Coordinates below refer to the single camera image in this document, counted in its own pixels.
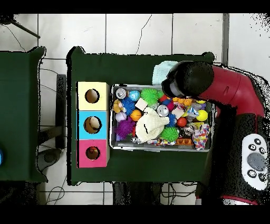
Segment purple spiky ball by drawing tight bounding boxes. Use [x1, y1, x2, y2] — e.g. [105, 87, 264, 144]
[115, 117, 136, 139]

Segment cream yellow muslin cloth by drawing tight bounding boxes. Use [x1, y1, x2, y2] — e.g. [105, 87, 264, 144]
[134, 107, 170, 144]

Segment mint green muslin cloth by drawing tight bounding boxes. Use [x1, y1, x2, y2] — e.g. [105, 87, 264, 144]
[151, 60, 179, 85]

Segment clear mesh bin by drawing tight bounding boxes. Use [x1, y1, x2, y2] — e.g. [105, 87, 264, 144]
[109, 84, 214, 152]

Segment wooden box with three holes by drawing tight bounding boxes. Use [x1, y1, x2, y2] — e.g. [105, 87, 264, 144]
[76, 81, 111, 169]

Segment small orange basketball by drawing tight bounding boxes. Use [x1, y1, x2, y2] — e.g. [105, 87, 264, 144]
[130, 109, 143, 122]

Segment white baseball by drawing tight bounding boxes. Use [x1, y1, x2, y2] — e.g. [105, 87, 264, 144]
[115, 111, 127, 123]

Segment large green spiky ball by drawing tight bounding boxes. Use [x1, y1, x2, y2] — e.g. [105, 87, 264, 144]
[140, 88, 160, 106]

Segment silver can with pull tab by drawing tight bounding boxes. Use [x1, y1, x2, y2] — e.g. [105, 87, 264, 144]
[115, 87, 128, 100]

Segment silver can with open top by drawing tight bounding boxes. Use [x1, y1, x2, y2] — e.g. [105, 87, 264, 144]
[156, 104, 170, 118]

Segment small green spiky ball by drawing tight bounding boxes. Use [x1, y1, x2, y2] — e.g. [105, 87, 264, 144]
[161, 126, 180, 143]

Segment dark green table cloth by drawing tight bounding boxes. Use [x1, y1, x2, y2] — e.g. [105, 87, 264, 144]
[66, 46, 216, 186]

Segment black floor stand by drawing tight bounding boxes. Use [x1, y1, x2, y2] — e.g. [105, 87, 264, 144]
[37, 73, 68, 169]

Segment green cloth side table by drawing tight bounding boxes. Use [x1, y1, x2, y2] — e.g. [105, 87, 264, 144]
[0, 47, 47, 183]

